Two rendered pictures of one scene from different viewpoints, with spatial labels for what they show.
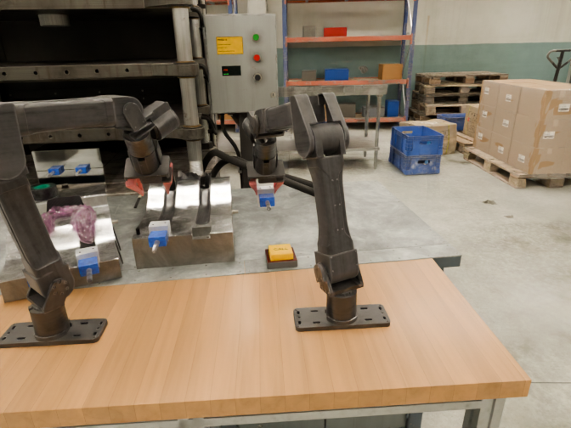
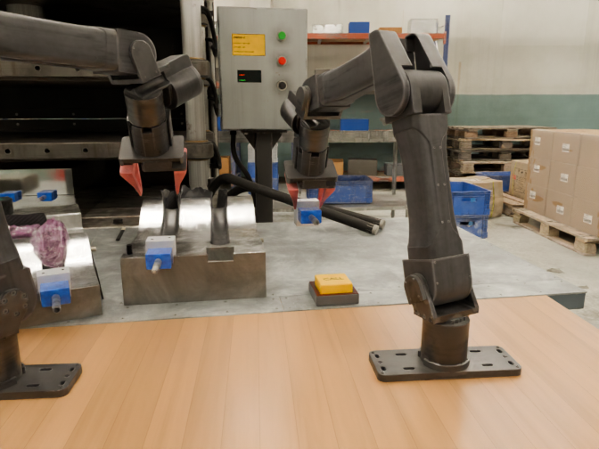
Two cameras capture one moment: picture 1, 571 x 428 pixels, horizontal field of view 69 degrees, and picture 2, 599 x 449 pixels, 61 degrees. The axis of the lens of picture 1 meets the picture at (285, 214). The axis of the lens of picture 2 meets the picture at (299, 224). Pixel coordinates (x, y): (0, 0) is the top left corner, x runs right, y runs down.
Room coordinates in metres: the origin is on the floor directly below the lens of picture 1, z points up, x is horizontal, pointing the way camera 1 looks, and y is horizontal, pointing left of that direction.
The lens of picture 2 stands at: (0.10, 0.11, 1.16)
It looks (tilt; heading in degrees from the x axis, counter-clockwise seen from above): 13 degrees down; 358
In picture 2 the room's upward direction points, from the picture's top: straight up
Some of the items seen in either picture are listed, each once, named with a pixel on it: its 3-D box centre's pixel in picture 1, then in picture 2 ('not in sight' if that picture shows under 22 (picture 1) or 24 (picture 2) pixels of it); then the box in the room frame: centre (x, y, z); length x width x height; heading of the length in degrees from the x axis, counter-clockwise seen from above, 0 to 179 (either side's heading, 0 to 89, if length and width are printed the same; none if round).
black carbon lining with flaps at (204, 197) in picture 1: (185, 196); (192, 214); (1.22, 0.31, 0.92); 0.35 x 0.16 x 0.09; 7
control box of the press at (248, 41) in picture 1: (247, 180); (263, 220); (1.96, 0.18, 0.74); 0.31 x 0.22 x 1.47; 97
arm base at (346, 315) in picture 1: (341, 303); (444, 339); (0.74, -0.11, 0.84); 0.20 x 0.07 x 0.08; 93
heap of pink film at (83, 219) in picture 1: (63, 217); (20, 236); (1.11, 0.64, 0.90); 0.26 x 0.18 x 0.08; 24
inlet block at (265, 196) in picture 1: (267, 200); (310, 216); (1.12, 0.05, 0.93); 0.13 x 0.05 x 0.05; 7
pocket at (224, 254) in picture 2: (201, 236); (220, 259); (1.02, 0.23, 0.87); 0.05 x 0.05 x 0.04; 7
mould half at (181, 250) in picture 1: (190, 209); (199, 233); (1.24, 0.30, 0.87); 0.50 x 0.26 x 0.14; 7
